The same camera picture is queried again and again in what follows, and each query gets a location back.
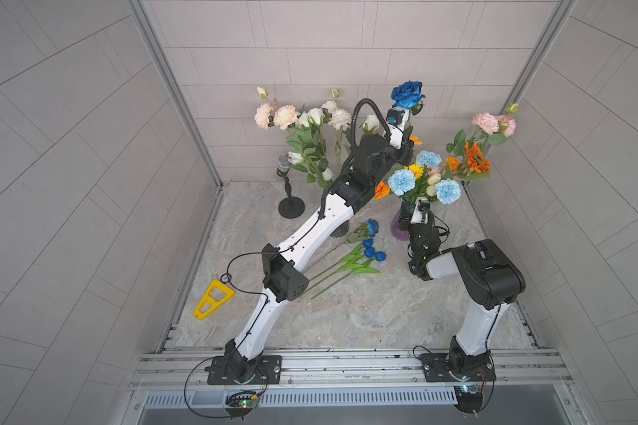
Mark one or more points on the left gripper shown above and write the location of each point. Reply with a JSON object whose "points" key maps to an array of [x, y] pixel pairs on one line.
{"points": [[395, 153]]}

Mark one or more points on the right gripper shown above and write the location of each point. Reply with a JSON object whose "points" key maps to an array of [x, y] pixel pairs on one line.
{"points": [[405, 219]]}

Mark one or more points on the blue purple glass vase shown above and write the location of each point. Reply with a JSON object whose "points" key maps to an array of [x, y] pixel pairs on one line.
{"points": [[397, 234]]}

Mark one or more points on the blue rose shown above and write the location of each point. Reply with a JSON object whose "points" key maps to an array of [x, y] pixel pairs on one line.
{"points": [[366, 230], [409, 96]]}

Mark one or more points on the pink glass vase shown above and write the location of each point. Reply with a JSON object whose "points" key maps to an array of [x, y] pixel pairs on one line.
{"points": [[342, 230]]}

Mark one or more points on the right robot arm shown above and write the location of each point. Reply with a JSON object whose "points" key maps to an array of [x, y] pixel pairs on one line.
{"points": [[490, 278]]}

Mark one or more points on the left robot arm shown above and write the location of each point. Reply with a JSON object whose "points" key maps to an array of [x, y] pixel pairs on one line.
{"points": [[369, 162]]}

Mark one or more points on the right vase bouquet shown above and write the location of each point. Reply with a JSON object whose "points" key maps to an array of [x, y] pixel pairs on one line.
{"points": [[438, 179]]}

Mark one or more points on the vase bouquet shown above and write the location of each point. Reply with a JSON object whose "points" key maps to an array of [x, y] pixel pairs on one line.
{"points": [[317, 137], [438, 179]]}

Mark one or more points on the left vase bouquet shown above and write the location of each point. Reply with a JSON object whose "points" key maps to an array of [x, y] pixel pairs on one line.
{"points": [[317, 137]]}

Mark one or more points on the black round stand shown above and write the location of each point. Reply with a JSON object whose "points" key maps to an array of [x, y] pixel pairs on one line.
{"points": [[291, 207]]}

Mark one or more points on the right circuit board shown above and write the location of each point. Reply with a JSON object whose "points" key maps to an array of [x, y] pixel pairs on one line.
{"points": [[470, 399]]}

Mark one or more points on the circuit board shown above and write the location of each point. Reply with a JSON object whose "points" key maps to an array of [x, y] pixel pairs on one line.
{"points": [[242, 403], [470, 399]]}

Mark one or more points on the yellow plastic piece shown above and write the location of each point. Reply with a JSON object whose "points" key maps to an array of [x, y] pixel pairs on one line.
{"points": [[216, 295]]}

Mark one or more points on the left circuit board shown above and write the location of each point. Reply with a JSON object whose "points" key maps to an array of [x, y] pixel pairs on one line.
{"points": [[242, 403]]}

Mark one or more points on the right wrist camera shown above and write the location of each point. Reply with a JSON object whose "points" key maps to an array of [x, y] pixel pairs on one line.
{"points": [[421, 213]]}

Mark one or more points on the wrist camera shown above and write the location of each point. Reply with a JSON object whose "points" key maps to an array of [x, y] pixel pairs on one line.
{"points": [[421, 213], [397, 119]]}

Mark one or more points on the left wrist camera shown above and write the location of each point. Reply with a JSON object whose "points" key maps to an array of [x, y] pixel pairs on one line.
{"points": [[397, 119]]}

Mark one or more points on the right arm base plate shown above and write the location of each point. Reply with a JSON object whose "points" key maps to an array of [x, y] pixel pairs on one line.
{"points": [[458, 368]]}

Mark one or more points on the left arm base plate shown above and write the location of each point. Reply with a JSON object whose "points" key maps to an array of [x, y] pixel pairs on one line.
{"points": [[230, 371]]}

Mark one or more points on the aluminium rail frame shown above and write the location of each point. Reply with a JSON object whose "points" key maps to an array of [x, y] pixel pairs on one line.
{"points": [[344, 378]]}

